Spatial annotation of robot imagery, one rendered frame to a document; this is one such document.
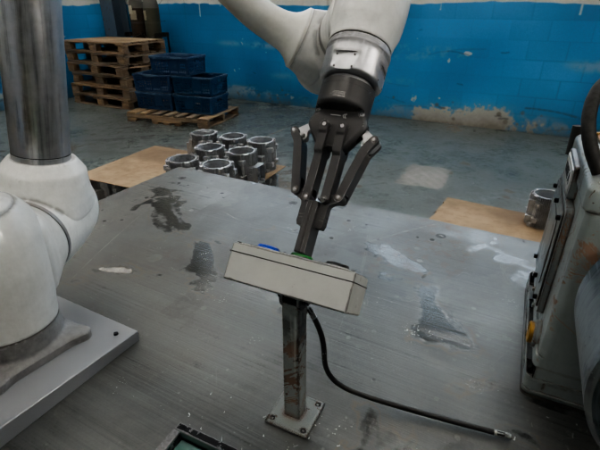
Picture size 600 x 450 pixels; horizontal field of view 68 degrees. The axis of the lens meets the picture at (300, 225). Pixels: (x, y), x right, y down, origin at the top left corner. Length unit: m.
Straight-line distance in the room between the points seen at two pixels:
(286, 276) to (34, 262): 0.43
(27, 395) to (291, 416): 0.40
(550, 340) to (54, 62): 0.91
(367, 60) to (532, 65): 5.24
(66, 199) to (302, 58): 0.50
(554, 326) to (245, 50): 6.65
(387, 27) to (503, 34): 5.19
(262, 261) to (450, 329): 0.48
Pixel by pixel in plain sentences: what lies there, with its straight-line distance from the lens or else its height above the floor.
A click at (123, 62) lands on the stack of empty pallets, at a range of 6.80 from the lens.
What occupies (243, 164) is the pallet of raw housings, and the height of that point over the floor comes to 0.50.
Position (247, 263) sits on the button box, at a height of 1.07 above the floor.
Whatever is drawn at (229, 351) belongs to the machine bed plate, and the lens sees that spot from 0.84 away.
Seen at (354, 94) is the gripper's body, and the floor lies 1.26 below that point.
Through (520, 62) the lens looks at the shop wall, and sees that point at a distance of 5.82.
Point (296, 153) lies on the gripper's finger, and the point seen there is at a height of 1.18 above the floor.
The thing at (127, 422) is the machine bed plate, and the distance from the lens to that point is 0.77.
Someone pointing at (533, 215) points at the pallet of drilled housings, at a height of 0.22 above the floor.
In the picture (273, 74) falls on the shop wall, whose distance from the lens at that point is 6.89.
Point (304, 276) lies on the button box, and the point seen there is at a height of 1.07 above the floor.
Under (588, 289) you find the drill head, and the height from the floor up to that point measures 1.07.
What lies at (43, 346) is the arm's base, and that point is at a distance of 0.87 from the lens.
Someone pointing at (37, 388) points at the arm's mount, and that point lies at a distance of 0.84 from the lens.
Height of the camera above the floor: 1.36
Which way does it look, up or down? 27 degrees down
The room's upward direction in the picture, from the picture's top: straight up
